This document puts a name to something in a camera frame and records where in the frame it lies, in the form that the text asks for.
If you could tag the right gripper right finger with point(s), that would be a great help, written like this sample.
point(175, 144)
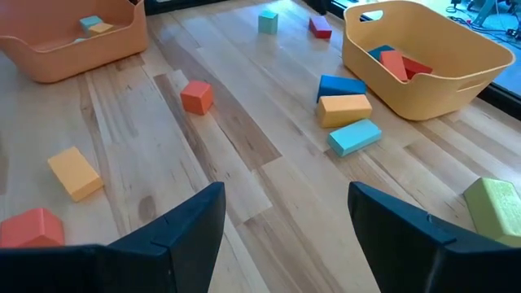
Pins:
point(427, 260)

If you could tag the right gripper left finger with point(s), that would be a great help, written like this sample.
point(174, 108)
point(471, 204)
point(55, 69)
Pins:
point(122, 264)

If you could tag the green rectangular block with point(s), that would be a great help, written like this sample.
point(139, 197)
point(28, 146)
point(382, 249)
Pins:
point(494, 209)

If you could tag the orange-red small cube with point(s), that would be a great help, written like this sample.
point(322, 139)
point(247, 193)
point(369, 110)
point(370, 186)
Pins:
point(31, 228)
point(197, 97)

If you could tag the yellow-orange rectangular block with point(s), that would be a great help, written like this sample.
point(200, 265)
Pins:
point(344, 110)
point(75, 173)

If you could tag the light teal rectangular block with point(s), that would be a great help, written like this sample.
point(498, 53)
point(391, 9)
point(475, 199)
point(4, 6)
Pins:
point(354, 137)

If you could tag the red medium block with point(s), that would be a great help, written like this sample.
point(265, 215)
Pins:
point(417, 68)
point(320, 27)

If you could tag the blue rectangular block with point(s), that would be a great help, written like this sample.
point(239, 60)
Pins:
point(340, 86)
point(378, 51)

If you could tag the orange-red medium block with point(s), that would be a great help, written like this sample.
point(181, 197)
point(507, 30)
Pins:
point(394, 65)

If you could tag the light teal small cube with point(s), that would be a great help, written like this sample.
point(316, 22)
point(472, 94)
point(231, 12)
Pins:
point(90, 21)
point(79, 40)
point(268, 22)

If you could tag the yellow small cube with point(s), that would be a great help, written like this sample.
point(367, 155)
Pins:
point(102, 29)

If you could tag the yellow plastic bin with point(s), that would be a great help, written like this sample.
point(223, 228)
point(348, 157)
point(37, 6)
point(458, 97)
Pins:
point(407, 97)

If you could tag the orange plastic bin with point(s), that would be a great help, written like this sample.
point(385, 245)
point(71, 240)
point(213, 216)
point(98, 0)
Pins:
point(61, 61)

